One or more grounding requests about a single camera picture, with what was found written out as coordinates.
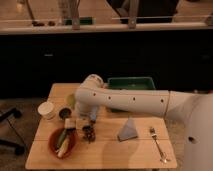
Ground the white vegetable stick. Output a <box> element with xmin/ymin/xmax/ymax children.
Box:
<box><xmin>57</xmin><ymin>138</ymin><xmax>69</xmax><ymax>158</ymax></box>

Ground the white paper cup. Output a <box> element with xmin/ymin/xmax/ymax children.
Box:
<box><xmin>37</xmin><ymin>101</ymin><xmax>55</xmax><ymax>120</ymax></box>

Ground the black office chair base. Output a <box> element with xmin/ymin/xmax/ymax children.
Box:
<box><xmin>0</xmin><ymin>106</ymin><xmax>26</xmax><ymax>156</ymax></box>

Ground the green plastic bin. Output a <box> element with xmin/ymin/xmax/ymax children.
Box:
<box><xmin>107</xmin><ymin>76</ymin><xmax>157</xmax><ymax>113</ymax></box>

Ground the green vegetable stick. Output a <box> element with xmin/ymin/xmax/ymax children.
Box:
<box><xmin>56</xmin><ymin>129</ymin><xmax>68</xmax><ymax>149</ymax></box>

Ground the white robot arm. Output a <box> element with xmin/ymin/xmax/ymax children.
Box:
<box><xmin>75</xmin><ymin>74</ymin><xmax>213</xmax><ymax>171</ymax></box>

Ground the dark metal cup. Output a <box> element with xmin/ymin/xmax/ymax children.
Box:
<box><xmin>59</xmin><ymin>108</ymin><xmax>72</xmax><ymax>120</ymax></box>

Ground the grey folded cloth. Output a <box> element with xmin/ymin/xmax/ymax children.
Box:
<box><xmin>117</xmin><ymin>118</ymin><xmax>138</xmax><ymax>141</ymax></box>

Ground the red bowl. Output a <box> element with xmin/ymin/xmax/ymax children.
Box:
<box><xmin>48</xmin><ymin>128</ymin><xmax>76</xmax><ymax>159</ymax></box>

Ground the silver fork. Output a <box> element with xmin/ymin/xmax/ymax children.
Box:
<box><xmin>149</xmin><ymin>127</ymin><xmax>169</xmax><ymax>164</ymax></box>

